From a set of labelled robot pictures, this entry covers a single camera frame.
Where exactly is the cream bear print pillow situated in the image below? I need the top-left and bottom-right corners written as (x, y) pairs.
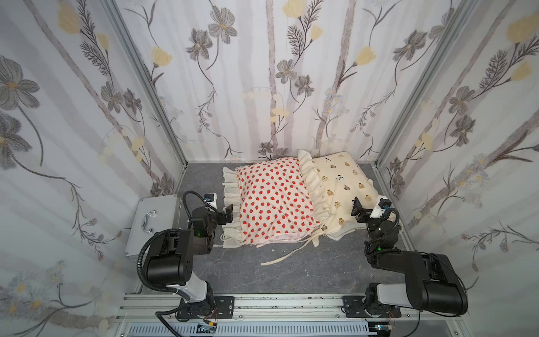
top-left (312, 152), bottom-right (378, 241)

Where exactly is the strawberry print ruffled pillow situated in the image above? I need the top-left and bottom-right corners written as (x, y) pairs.
top-left (221, 150), bottom-right (330, 249)

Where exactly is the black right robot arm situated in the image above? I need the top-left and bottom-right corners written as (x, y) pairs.
top-left (351, 196), bottom-right (468, 317)

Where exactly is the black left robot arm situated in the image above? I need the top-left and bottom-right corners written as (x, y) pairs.
top-left (136, 190), bottom-right (234, 320)

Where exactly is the silver metal case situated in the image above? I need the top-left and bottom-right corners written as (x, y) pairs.
top-left (124, 195), bottom-right (181, 260)

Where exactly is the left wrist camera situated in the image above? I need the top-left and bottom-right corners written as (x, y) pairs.
top-left (204, 192), bottom-right (217, 209)

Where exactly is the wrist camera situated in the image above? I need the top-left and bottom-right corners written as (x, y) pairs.
top-left (204, 192), bottom-right (217, 209)
top-left (370, 195), bottom-right (392, 218)

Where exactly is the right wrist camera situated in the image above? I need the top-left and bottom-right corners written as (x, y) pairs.
top-left (370, 195), bottom-right (392, 218)

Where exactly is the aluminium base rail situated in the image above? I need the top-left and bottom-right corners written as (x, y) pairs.
top-left (106, 293), bottom-right (471, 336)

